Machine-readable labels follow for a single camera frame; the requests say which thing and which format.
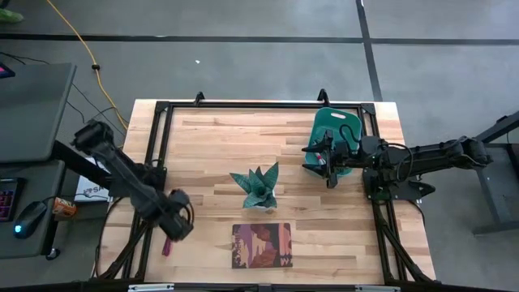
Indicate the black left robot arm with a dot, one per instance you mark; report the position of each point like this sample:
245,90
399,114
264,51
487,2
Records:
129,182

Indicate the black computer mouse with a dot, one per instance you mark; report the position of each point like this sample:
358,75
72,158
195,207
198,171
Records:
29,219

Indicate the black table stand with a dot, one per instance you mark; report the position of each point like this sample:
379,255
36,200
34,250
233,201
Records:
498,130

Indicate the teal plastic bin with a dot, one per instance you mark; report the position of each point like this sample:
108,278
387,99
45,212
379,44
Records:
348,121

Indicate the green striped snake plant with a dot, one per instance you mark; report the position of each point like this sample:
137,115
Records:
257,186

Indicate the black desk caster wheel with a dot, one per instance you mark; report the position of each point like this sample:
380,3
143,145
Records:
52,254

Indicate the book with canyon cover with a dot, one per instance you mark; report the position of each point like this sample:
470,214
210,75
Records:
261,245

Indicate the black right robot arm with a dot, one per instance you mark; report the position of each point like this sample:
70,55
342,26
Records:
438,156

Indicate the black clamp bracket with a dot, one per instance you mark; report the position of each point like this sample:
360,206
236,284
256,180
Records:
323,96
199,97

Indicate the white printed paper sheet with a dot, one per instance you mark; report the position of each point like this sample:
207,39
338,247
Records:
91,193

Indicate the black overhead gantry beam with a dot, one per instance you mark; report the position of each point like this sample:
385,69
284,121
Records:
223,288

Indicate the grey office desk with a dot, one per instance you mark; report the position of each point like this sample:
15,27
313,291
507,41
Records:
32,109

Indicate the dark device with pink light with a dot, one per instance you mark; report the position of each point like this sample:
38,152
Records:
5,71

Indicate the silver bracket plate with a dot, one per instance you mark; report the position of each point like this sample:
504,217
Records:
150,287
378,288

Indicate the white round plant pot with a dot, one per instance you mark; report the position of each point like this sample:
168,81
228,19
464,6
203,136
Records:
268,209

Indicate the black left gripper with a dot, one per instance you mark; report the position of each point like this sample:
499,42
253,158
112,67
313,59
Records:
176,223

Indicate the black backlit keyboard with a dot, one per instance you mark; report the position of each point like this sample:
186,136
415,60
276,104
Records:
8,200

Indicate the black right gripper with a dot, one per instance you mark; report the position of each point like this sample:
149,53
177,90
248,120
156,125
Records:
348,156

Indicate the person's foot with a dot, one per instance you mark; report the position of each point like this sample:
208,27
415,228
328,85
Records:
10,15

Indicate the orange drink can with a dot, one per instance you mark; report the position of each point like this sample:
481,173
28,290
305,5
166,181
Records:
64,207

